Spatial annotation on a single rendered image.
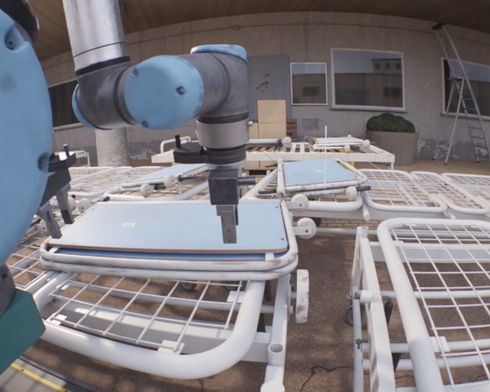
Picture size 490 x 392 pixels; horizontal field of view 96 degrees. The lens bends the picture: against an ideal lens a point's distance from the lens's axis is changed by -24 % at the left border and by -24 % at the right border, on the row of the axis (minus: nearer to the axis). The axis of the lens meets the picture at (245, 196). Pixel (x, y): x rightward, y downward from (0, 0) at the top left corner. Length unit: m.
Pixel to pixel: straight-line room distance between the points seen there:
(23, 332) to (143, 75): 0.34
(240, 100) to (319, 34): 6.40
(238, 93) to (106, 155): 5.04
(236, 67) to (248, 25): 6.50
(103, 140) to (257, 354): 5.08
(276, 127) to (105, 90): 3.84
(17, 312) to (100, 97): 0.30
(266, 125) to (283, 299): 3.63
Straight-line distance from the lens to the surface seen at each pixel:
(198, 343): 0.62
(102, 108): 0.44
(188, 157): 0.51
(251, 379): 1.10
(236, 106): 0.46
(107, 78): 0.44
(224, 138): 0.47
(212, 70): 0.39
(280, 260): 0.66
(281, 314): 0.64
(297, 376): 1.11
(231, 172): 0.49
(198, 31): 7.20
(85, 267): 0.78
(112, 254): 0.81
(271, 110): 4.18
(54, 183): 0.70
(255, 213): 0.91
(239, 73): 0.46
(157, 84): 0.35
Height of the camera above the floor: 0.85
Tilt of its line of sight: 15 degrees down
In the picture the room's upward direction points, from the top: 2 degrees counter-clockwise
